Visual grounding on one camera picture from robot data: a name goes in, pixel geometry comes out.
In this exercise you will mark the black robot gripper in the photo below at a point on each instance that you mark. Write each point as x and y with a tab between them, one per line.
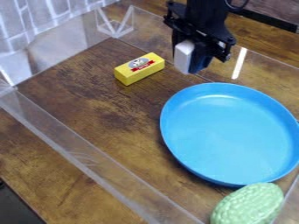
200	21

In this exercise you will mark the white speckled block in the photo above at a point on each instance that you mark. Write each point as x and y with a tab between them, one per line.
184	56

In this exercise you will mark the blue round tray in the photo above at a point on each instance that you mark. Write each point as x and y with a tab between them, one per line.
232	134

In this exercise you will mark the yellow toy block with label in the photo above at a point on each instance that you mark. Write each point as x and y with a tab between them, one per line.
140	68

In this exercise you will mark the black bar on table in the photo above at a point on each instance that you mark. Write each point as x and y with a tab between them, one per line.
269	20

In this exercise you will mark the green bumpy toy vegetable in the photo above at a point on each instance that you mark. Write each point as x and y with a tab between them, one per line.
252	205

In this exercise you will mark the clear acrylic enclosure wall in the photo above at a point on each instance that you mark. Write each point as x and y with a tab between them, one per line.
82	153

